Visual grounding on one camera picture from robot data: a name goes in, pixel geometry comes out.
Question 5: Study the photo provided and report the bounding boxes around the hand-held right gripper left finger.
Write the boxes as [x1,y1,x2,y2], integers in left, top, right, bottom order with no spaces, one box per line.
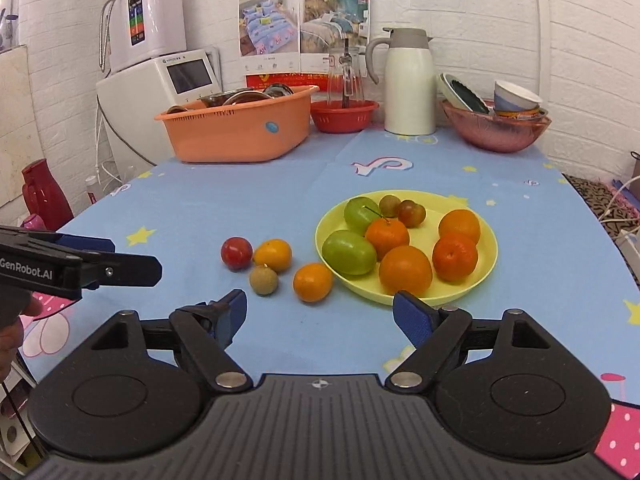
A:
[87,289,253,395]

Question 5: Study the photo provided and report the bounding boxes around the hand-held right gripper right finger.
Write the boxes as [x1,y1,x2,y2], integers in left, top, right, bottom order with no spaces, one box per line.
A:
[385,290,561,395]

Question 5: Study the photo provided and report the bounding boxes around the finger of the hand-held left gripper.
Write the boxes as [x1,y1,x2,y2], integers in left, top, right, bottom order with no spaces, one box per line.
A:
[80,252,163,291]
[55,234,117,256]

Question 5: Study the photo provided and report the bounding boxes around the large orange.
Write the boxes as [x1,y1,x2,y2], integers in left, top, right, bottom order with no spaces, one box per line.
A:
[378,245,433,298]

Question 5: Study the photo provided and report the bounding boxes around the small tan longan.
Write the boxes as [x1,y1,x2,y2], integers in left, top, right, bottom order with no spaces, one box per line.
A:
[249,266,279,296]

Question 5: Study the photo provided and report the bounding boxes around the small orange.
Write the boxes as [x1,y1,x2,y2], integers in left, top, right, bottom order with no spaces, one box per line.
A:
[293,262,334,303]
[253,239,293,274]

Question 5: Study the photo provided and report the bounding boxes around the deep orange tangerine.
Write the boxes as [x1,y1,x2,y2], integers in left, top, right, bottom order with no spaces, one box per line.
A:
[432,232,479,283]

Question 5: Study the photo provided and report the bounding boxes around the tangerine with stem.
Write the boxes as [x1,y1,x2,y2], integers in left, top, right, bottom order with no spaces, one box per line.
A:
[364,205,411,261]

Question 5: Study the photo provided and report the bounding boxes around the medium orange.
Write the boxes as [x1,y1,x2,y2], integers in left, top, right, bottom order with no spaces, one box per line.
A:
[438,208,482,246]

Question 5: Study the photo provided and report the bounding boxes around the mottled red plum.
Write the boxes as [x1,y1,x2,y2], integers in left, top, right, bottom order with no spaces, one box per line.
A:
[397,200,427,227]

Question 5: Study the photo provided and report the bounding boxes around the yellow plastic plate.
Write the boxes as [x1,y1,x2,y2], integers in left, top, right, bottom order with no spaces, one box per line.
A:
[314,189,499,307]

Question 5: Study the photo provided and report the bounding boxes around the person's left hand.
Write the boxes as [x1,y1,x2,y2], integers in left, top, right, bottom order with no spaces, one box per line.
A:
[0,295,43,386]

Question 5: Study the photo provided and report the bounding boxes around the red thermos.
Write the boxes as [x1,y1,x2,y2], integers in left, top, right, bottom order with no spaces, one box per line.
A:
[21,158,75,231]

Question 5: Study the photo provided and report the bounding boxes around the blue printed tablecloth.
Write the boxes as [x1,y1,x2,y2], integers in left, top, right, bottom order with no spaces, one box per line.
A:
[20,127,640,480]

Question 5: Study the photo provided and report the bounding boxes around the beige board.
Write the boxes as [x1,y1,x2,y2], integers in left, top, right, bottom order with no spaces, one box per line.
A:
[0,44,38,208]

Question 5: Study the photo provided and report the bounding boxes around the white appliance with screen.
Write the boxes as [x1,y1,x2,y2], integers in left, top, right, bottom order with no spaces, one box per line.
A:
[96,46,223,186]

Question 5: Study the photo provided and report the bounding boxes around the orange plastic basin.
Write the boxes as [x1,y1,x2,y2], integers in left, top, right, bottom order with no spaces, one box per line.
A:
[154,85,321,163]

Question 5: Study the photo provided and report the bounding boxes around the copper pink bowl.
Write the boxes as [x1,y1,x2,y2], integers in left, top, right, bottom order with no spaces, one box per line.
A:
[441,100,552,153]

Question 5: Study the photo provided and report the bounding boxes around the steel bowl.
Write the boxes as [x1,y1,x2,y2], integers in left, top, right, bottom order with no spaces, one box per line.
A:
[200,89,273,108]

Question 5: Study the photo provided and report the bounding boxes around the red plastic basket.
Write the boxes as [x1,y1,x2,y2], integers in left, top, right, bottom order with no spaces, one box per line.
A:
[310,99,381,134]

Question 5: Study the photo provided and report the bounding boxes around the leopard print cloth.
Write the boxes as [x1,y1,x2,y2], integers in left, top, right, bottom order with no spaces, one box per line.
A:
[562,174,626,226]

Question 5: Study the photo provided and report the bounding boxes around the white thermos jug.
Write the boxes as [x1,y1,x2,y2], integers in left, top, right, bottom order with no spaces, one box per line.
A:
[366,27,438,136]

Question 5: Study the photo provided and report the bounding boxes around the white bowl dark inside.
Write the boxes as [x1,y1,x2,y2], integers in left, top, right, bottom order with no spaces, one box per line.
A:
[438,72,493,115]

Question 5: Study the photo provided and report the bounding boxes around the patterned bowl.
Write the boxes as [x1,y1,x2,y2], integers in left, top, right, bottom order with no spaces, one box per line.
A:
[492,105,549,122]

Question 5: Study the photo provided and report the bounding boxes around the white power strip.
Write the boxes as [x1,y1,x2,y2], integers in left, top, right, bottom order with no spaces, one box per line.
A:
[615,230,640,281]

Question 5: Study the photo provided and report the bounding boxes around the white water purifier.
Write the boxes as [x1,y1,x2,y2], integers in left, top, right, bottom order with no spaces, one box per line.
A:
[102,0,187,73]

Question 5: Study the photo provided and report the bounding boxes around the blue and white bowl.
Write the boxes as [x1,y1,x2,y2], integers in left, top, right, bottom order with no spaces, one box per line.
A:
[493,80,544,112]

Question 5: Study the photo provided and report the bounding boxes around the glass pitcher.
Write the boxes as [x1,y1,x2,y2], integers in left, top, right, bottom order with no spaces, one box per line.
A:
[327,40,368,108]

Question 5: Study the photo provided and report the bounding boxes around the grey hose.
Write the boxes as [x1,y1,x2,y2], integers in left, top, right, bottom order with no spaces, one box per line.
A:
[98,0,118,73]

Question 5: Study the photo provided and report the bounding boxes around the red wall poster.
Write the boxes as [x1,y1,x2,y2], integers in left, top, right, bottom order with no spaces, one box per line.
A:
[238,0,358,92]

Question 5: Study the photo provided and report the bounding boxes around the white cable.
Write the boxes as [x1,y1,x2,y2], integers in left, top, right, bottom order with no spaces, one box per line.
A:
[597,175,640,226]

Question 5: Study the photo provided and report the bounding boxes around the bedding wall poster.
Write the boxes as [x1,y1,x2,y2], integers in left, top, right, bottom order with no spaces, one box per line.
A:
[239,0,371,76]

